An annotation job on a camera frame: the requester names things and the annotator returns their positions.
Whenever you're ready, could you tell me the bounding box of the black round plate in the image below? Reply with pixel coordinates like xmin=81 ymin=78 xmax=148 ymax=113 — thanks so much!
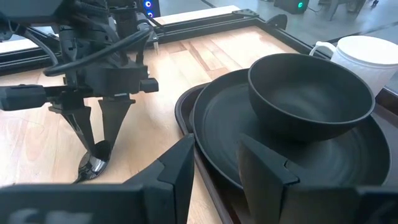
xmin=188 ymin=67 xmax=392 ymax=191

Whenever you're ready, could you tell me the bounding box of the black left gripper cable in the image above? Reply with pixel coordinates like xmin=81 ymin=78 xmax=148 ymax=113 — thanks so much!
xmin=42 ymin=27 xmax=154 ymax=78

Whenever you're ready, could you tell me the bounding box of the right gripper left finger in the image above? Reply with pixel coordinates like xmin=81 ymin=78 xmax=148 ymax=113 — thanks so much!
xmin=123 ymin=133 xmax=196 ymax=224

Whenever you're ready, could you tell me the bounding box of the metal spoon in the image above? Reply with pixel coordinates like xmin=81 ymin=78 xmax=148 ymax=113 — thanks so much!
xmin=73 ymin=139 xmax=113 ymax=185

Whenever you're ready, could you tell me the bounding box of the black box with green light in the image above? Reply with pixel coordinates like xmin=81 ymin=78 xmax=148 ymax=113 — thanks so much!
xmin=272 ymin=0 xmax=311 ymax=16

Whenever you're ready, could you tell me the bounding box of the dark brown serving tray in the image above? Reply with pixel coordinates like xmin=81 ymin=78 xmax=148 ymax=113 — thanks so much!
xmin=174 ymin=81 xmax=398 ymax=224

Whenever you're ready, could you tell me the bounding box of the black aluminium table frame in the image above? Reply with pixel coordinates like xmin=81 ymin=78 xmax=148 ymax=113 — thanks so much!
xmin=0 ymin=8 xmax=332 ymax=77

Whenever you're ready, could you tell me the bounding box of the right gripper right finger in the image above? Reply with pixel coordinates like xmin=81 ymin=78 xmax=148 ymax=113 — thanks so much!
xmin=236 ymin=133 xmax=358 ymax=224

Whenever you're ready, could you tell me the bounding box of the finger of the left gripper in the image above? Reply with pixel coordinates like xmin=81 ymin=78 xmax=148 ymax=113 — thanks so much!
xmin=60 ymin=105 xmax=97 ymax=156
xmin=98 ymin=98 xmax=137 ymax=153

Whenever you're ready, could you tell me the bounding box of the black bowl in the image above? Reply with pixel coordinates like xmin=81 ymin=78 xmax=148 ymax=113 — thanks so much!
xmin=247 ymin=52 xmax=376 ymax=143

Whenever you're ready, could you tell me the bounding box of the white ceramic mug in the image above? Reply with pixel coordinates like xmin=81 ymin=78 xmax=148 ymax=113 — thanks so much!
xmin=308 ymin=34 xmax=398 ymax=98

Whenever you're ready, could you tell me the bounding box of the grey chair base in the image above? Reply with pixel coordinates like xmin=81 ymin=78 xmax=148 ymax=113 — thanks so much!
xmin=317 ymin=0 xmax=380 ymax=22

